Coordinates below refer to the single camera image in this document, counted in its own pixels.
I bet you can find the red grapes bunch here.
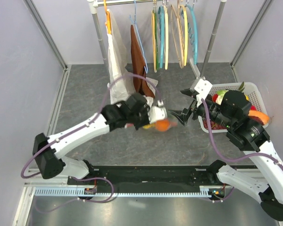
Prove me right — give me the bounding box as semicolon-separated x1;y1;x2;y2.
203;120;226;130

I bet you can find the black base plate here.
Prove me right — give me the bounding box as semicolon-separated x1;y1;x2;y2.
67;165;224;193

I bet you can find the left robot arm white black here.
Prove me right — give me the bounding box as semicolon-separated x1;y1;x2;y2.
33;93;150;185

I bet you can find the white plastic food basket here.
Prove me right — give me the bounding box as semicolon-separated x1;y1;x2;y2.
198;82;267;133

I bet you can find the light blue wire hanger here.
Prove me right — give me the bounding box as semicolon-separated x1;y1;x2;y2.
129;0;148;73

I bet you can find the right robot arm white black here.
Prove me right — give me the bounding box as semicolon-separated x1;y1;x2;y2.
170;90;283;221

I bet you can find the green hanger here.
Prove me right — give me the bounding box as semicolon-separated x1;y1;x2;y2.
154;12;159;70

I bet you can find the teal plastic hanger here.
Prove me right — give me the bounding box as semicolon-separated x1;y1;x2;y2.
158;5;165;68

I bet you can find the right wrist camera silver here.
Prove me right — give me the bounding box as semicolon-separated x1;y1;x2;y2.
190;78;213;107

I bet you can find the papaya slice orange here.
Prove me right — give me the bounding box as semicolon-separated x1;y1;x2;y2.
248;110;270;125

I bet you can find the cream wooden hanger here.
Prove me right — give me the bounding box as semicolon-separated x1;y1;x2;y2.
163;5;169;70

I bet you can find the orange fruit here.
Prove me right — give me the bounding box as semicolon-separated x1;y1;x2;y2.
155;119;171;132

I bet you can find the yellow slotted hanger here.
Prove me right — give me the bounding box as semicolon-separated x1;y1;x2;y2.
177;4;188;68

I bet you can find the white toothed cable tray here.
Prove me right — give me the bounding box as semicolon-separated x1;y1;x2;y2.
34;187;225;197

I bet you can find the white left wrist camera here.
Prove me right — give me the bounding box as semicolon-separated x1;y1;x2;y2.
148;100;167;124

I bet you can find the orange hanger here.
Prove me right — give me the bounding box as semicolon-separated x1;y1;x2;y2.
103;0;112;34

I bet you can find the red pepper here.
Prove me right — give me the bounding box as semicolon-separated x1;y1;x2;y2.
250;105;257;111

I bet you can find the brown cloth on hanger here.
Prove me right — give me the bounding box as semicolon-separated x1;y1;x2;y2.
130;25;155;98

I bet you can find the yellow wooden hanger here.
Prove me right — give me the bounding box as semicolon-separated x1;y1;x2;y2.
151;0;157;73

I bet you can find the clear zip top bag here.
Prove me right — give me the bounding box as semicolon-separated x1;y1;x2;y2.
125;107;177;132

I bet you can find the white cloth on hanger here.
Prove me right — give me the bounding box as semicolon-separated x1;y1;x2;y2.
107;9;158;106

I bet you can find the yellow lemon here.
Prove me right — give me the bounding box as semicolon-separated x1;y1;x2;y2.
142;124;155;129

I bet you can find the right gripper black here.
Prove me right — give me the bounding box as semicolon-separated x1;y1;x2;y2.
169;98;235;129

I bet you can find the grey clothes rack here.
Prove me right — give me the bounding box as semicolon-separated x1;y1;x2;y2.
88;0;226;79

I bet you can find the cauliflower with green leaves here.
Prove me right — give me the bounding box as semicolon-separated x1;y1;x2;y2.
212;90;228;105

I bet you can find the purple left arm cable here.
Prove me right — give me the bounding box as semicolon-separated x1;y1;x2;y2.
20;72;164;179

